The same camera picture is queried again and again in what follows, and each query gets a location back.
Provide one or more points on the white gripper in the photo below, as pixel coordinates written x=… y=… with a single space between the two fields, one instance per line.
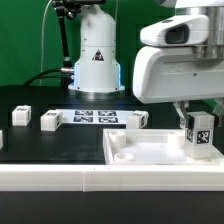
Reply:
x=174 y=74

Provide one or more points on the white square tabletop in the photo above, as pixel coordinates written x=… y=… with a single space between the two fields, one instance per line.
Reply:
x=151 y=147

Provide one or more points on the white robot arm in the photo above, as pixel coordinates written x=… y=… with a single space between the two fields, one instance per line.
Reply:
x=198 y=24

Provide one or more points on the white sheet with markers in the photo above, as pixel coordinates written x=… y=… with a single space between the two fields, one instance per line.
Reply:
x=77 y=116

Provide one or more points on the white U-shaped fence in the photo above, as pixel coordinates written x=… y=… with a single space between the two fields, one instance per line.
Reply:
x=89 y=178

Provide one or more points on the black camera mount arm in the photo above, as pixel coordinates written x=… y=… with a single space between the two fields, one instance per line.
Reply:
x=69 y=9

